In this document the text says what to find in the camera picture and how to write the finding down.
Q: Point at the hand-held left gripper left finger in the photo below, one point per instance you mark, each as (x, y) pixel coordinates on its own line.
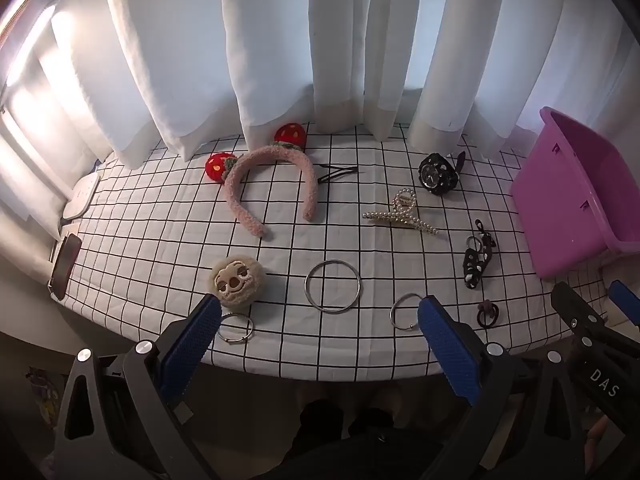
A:
(192, 347)

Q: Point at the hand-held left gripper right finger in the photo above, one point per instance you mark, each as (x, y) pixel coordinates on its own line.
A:
(447, 352)

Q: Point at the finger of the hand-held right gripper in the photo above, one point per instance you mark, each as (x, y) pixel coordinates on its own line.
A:
(575, 312)
(627, 300)

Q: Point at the beige sloth plush hair clip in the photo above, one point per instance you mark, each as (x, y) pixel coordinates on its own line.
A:
(235, 280)

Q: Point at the black dotted hair bow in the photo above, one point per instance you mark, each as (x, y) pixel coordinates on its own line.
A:
(474, 262)

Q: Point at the pink plastic tub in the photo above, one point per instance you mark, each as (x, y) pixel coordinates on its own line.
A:
(570, 210)

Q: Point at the large silver bangle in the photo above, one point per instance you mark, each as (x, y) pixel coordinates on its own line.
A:
(308, 290)

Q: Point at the pearl hair claw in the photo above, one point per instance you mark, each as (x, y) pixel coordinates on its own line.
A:
(400, 217)

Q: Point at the pink strawberry plush headband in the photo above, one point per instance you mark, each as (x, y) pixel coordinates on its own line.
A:
(239, 202)

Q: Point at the black wrist watch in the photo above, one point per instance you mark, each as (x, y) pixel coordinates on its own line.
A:
(436, 175)

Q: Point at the black hair clip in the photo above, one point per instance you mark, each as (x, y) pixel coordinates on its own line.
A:
(336, 174)

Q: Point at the person's right hand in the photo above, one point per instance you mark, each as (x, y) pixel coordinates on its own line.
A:
(596, 437)

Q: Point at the white checkered tablecloth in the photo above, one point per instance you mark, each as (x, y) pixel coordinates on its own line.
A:
(165, 240)

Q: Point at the dark brown flat case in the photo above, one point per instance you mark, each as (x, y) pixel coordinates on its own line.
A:
(66, 265)

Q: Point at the colourful printed paper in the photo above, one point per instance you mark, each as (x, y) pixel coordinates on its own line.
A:
(45, 395)

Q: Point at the white flat device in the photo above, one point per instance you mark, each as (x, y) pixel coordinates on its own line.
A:
(82, 197)

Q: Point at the white curtain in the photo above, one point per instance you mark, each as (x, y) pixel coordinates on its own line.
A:
(280, 50)

